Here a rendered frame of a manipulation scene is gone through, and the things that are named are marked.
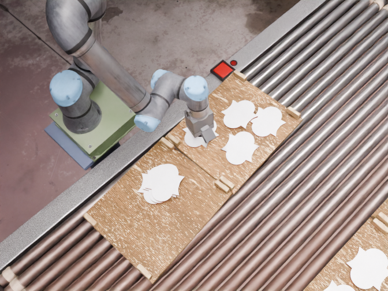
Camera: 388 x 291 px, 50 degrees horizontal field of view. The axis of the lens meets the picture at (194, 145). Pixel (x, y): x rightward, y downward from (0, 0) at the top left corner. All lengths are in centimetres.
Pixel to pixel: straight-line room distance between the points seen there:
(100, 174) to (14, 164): 134
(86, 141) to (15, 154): 131
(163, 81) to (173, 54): 169
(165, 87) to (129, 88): 15
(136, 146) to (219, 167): 33
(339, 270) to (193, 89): 74
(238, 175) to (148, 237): 39
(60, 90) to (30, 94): 162
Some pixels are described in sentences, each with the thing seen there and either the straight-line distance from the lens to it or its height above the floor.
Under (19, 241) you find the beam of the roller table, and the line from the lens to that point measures 162.
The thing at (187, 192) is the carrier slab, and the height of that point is 94.
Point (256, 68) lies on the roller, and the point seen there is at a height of 92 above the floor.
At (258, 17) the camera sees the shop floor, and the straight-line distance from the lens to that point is 328.
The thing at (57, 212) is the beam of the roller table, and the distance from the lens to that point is 160.
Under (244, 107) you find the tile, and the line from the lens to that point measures 164.
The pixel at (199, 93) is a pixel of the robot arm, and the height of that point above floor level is 125.
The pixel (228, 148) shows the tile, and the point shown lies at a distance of 155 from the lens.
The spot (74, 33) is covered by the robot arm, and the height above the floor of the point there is 151.
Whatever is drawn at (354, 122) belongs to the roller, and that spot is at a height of 92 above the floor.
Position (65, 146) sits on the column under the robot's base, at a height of 87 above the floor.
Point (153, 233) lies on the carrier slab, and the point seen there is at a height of 94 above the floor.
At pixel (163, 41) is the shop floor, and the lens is 315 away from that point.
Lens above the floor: 232
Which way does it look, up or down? 62 degrees down
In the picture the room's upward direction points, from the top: 8 degrees counter-clockwise
